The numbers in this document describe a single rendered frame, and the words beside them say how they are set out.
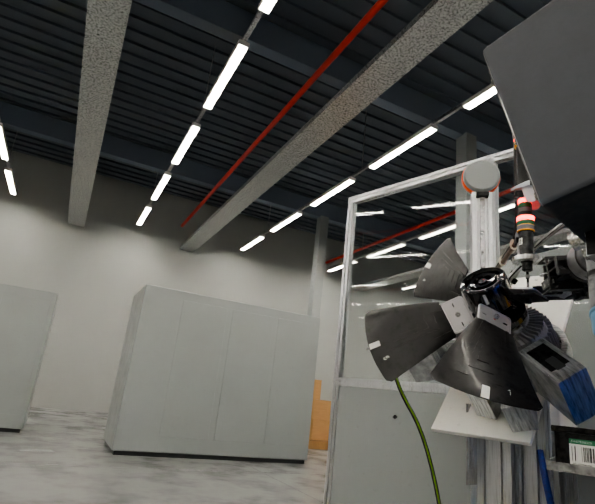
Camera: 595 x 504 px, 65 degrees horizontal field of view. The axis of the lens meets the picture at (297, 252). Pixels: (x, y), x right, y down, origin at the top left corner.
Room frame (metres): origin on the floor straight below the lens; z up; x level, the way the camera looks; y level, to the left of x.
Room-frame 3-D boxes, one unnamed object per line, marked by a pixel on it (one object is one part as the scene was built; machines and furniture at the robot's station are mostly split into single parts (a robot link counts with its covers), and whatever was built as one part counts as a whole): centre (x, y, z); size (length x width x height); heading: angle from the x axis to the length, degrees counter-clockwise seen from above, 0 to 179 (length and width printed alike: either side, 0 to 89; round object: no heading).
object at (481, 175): (1.84, -0.77, 1.88); 0.17 x 0.15 x 0.16; 41
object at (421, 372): (1.45, -0.42, 1.03); 0.15 x 0.10 x 0.14; 131
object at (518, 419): (1.17, -0.58, 0.91); 0.12 x 0.08 x 0.12; 131
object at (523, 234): (1.14, -0.60, 1.48); 0.04 x 0.04 x 0.46
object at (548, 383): (1.12, -0.65, 0.98); 0.20 x 0.16 x 0.20; 131
